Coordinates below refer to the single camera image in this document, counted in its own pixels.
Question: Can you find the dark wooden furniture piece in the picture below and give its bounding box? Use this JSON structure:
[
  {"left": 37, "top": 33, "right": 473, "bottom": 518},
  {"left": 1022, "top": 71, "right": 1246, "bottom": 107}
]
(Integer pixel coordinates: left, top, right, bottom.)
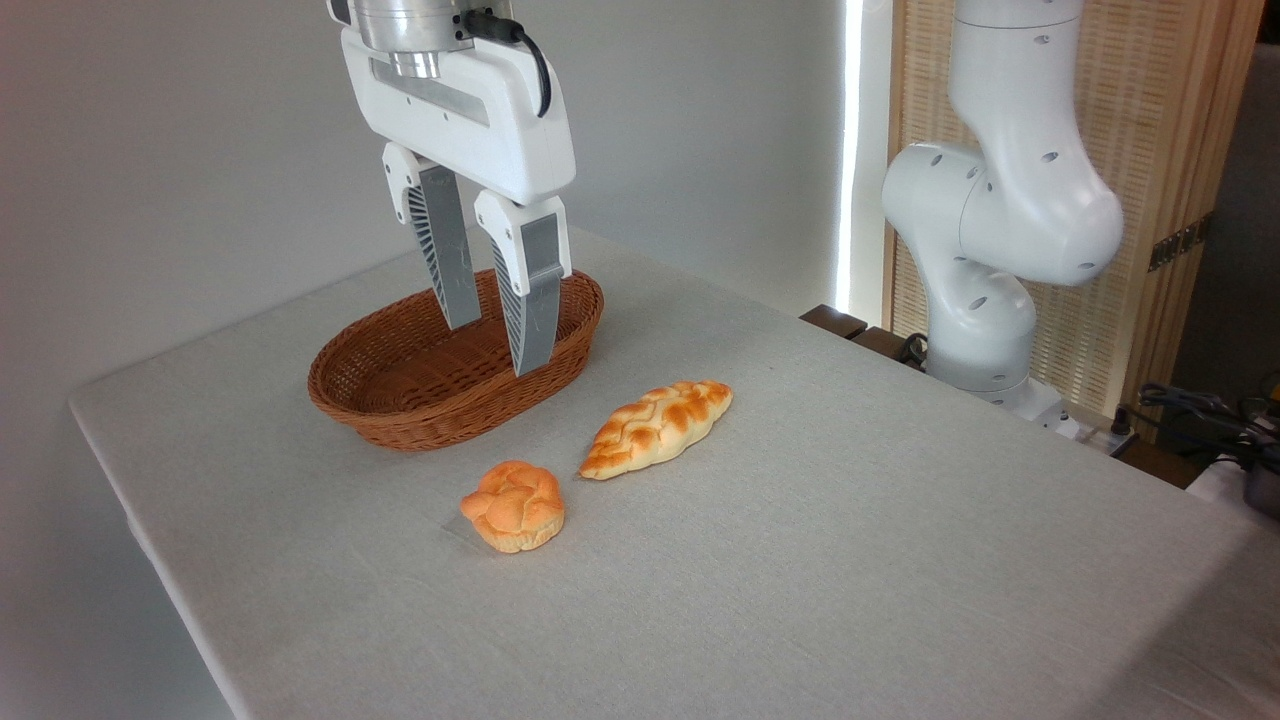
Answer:
[{"left": 800, "top": 305, "right": 926, "bottom": 373}]

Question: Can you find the black cable bundle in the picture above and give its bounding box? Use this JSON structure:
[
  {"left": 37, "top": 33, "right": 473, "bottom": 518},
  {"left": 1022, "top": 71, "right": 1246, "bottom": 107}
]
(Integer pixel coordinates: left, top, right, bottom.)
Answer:
[{"left": 1138, "top": 382, "right": 1280, "bottom": 473}]

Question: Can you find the long braided bread loaf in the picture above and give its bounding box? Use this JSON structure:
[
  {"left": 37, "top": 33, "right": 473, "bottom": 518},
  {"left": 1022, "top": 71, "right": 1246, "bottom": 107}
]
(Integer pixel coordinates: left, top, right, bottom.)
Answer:
[{"left": 579, "top": 380, "right": 734, "bottom": 482}]

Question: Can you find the light grey tablecloth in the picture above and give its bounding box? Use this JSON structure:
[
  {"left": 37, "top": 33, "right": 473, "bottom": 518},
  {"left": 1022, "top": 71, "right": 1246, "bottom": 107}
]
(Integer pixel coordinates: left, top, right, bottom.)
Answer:
[{"left": 68, "top": 225, "right": 1280, "bottom": 720}]

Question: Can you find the wooden lattice screen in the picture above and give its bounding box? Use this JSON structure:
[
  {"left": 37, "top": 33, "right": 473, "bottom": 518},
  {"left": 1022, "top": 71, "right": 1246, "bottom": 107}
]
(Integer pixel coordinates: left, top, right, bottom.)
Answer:
[{"left": 885, "top": 0, "right": 1266, "bottom": 441}]

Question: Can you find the round knotted bread bun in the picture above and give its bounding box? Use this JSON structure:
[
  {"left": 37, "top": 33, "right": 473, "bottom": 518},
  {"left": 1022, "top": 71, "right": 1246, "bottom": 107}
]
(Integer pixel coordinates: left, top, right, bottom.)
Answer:
[{"left": 459, "top": 460, "right": 567, "bottom": 555}]

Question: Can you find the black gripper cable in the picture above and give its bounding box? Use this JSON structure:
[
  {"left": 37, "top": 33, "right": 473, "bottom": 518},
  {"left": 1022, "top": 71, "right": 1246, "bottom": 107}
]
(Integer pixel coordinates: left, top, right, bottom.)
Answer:
[{"left": 462, "top": 10, "right": 553, "bottom": 119}]

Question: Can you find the brown wicker oval basket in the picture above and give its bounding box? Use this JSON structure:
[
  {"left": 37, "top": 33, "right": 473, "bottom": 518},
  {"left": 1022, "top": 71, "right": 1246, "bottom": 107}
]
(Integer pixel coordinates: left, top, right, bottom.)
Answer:
[{"left": 307, "top": 264, "right": 605, "bottom": 453}]

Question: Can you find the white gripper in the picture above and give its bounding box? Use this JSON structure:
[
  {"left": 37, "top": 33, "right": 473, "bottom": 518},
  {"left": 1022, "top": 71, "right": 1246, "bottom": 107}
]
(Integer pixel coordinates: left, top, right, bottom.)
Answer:
[{"left": 340, "top": 25, "right": 578, "bottom": 378}]

